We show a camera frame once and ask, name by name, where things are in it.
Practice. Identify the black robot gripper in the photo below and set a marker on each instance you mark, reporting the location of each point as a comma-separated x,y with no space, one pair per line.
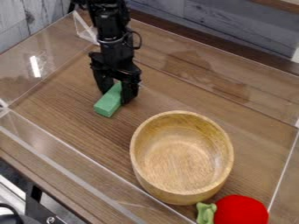
112,64

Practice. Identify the green rectangular block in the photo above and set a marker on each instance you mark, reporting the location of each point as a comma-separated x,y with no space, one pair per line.
108,103

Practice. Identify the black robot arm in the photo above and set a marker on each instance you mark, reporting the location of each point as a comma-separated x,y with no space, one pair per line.
110,17

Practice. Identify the brown wooden bowl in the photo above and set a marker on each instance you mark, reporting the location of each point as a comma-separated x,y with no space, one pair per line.
182,156

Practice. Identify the small green toy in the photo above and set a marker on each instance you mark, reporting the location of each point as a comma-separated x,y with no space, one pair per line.
206,212

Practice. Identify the red round plush toy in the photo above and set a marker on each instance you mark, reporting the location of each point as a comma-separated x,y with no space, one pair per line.
239,209

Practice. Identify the clear acrylic corner bracket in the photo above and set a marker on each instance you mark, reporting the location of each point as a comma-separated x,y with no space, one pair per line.
86,32

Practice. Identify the clear acrylic enclosure wall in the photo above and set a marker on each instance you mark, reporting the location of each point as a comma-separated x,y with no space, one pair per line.
80,183

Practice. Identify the black metal table bracket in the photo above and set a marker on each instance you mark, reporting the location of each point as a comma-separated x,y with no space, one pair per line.
35,209

